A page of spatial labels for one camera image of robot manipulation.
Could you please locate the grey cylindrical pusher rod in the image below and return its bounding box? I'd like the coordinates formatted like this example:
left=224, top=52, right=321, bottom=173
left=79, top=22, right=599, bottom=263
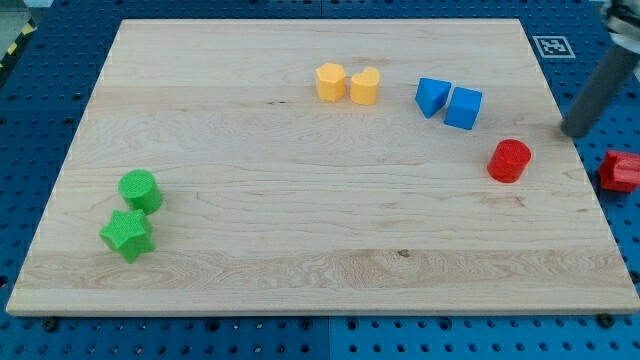
left=560, top=45, right=639, bottom=138

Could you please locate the red block off board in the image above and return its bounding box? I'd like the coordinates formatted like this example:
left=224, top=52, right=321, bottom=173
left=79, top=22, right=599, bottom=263
left=598, top=150, right=639, bottom=193

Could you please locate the black board screw right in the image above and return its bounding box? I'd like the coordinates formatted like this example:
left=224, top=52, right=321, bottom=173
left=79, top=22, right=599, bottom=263
left=597, top=313, right=616, bottom=329

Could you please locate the black board screw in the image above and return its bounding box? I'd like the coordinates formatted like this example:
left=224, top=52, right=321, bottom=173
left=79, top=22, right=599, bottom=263
left=42, top=317, right=59, bottom=333
left=597, top=313, right=616, bottom=329

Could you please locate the yellow heart block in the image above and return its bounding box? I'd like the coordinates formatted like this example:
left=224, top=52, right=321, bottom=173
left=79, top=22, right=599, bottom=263
left=350, top=67, right=381, bottom=105

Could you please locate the wooden board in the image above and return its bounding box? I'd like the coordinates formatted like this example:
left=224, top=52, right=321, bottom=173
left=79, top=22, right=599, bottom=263
left=7, top=19, right=639, bottom=317

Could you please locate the black board screw left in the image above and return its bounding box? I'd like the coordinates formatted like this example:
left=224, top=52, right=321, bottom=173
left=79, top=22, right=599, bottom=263
left=42, top=317, right=59, bottom=333

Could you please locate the white fiducial marker tag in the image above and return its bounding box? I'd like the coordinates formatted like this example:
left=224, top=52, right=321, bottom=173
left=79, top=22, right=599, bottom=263
left=533, top=35, right=575, bottom=59

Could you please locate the red cylinder block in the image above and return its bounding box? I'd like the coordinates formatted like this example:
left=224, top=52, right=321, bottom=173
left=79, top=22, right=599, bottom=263
left=487, top=139, right=532, bottom=183

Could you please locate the blue cube block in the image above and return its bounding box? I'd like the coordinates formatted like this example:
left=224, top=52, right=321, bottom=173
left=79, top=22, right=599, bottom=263
left=444, top=87, right=483, bottom=130

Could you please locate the blue triangle block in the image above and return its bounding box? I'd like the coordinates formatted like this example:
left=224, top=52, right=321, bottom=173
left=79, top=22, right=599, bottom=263
left=415, top=78, right=452, bottom=118

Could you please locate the yellow hexagon block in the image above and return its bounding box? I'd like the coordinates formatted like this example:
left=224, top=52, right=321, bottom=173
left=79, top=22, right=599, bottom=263
left=315, top=62, right=346, bottom=102

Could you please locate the green cylinder block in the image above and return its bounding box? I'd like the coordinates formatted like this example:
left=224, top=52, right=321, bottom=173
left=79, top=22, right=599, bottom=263
left=118, top=169, right=163, bottom=215

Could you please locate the green star block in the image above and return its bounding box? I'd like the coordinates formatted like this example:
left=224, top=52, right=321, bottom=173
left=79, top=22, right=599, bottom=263
left=99, top=209, right=155, bottom=263

